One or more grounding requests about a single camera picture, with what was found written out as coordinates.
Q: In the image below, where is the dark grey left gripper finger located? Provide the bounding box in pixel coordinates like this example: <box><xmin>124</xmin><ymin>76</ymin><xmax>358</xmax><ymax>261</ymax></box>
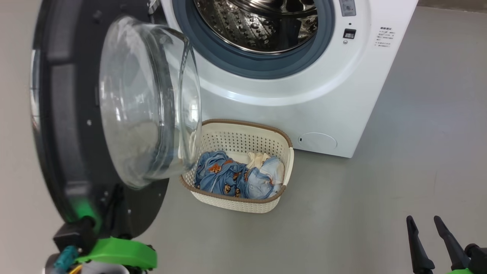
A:
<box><xmin>102</xmin><ymin>185</ymin><xmax>128</xmax><ymax>239</ymax></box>

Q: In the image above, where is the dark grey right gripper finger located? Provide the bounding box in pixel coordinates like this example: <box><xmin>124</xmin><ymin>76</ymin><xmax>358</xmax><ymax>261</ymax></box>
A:
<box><xmin>434</xmin><ymin>215</ymin><xmax>471</xmax><ymax>272</ymax></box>
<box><xmin>406</xmin><ymin>215</ymin><xmax>435</xmax><ymax>274</ymax></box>

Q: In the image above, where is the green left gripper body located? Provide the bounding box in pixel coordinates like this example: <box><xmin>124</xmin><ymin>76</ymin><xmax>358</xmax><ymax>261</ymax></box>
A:
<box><xmin>76</xmin><ymin>237</ymin><xmax>158</xmax><ymax>271</ymax></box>

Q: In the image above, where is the black round glass washer door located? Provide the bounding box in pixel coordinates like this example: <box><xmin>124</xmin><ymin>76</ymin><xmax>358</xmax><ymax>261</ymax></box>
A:
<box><xmin>30</xmin><ymin>0</ymin><xmax>202</xmax><ymax>241</ymax></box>

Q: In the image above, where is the blue bear print garment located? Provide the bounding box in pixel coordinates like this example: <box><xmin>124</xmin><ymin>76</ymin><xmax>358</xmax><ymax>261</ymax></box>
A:
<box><xmin>195</xmin><ymin>151</ymin><xmax>250</xmax><ymax>198</ymax></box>

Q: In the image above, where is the light blue and cream garment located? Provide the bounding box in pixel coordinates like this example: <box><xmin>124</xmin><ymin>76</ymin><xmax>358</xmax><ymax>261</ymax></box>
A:
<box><xmin>243</xmin><ymin>152</ymin><xmax>285</xmax><ymax>199</ymax></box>

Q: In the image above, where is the white front-load washing machine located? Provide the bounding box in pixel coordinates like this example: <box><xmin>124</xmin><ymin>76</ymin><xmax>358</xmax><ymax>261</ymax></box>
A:
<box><xmin>150</xmin><ymin>0</ymin><xmax>419</xmax><ymax>158</ymax></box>

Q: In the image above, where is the stainless steel washing machine drum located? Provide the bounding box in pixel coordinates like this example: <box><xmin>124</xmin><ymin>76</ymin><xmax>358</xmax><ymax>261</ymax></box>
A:
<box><xmin>194</xmin><ymin>0</ymin><xmax>318</xmax><ymax>54</ymax></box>

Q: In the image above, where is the cream perforated laundry basket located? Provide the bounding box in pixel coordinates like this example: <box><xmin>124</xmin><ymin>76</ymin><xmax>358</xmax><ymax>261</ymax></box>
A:
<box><xmin>180</xmin><ymin>119</ymin><xmax>294</xmax><ymax>214</ymax></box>

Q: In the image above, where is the round white filter cover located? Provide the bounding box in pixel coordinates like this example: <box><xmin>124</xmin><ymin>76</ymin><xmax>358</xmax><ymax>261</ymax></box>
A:
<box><xmin>298</xmin><ymin>132</ymin><xmax>337</xmax><ymax>150</ymax></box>

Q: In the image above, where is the grey warning label sticker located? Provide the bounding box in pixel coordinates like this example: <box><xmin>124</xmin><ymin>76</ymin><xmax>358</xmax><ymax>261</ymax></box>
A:
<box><xmin>339</xmin><ymin>0</ymin><xmax>357</xmax><ymax>17</ymax></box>

